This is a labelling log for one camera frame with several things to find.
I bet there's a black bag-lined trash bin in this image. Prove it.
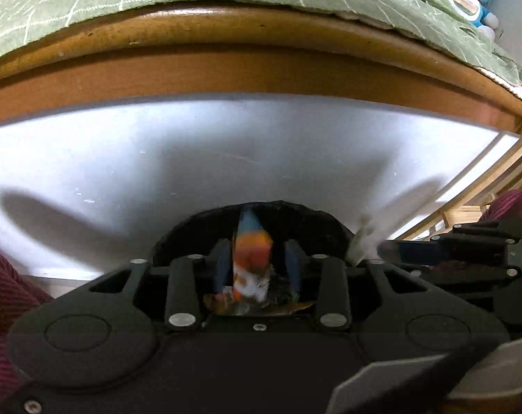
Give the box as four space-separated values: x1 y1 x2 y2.
151 200 357 268

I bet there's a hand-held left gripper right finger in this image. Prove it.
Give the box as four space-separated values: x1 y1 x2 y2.
284 240 460 331

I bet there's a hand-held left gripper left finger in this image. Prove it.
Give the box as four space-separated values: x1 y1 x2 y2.
54 239 234 331

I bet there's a person's left leg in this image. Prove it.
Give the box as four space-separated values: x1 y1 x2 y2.
0 235 57 402

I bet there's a light wooden frame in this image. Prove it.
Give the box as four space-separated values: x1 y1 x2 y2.
399 127 522 242

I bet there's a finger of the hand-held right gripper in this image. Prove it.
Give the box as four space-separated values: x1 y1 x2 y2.
379 239 518 268
431 222 516 242

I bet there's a person's right leg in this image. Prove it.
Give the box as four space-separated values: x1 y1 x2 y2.
487 189 522 225

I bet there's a person's leg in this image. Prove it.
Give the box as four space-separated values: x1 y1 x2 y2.
487 189 522 225
0 235 57 402

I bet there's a torn orange carton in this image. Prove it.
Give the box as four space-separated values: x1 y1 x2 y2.
232 209 274 303

